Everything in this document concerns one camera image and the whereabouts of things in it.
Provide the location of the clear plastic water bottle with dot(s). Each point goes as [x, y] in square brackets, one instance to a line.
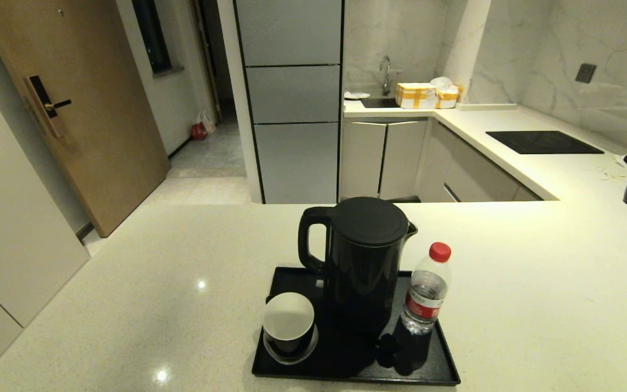
[426, 294]

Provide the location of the black electric kettle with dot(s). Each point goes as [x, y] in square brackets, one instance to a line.
[365, 256]

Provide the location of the beige cabinet door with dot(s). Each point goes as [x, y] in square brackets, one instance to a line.
[361, 160]
[403, 158]

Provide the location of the tall grey fridge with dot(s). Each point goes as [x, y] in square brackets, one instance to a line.
[292, 109]

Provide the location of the white cloth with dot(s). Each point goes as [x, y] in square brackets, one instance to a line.
[356, 95]

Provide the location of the kitchen sink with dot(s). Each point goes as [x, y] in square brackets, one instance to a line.
[379, 102]

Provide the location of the red and white bag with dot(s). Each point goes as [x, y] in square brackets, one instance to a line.
[199, 129]

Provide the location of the cardboard box yellow tape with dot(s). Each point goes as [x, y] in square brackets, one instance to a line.
[415, 95]

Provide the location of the chrome faucet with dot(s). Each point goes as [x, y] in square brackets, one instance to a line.
[386, 71]

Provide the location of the white saucer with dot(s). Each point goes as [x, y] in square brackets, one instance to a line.
[308, 351]

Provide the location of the beige drawer cabinet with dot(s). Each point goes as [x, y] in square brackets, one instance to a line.
[471, 171]

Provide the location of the small box yellow tape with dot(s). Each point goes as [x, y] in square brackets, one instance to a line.
[448, 98]

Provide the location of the black rectangular tray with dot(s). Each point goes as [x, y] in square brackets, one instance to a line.
[346, 365]

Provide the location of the white plastic bag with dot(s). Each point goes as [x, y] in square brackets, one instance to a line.
[443, 81]

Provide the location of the dark window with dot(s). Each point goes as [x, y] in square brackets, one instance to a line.
[153, 35]

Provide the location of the black induction cooktop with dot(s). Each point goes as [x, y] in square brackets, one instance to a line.
[542, 141]

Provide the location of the brown wooden door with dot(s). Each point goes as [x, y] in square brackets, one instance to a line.
[85, 109]

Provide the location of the white side cabinet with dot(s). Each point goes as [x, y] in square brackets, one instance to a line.
[8, 218]

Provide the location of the grey wall socket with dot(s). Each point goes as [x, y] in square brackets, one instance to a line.
[585, 73]

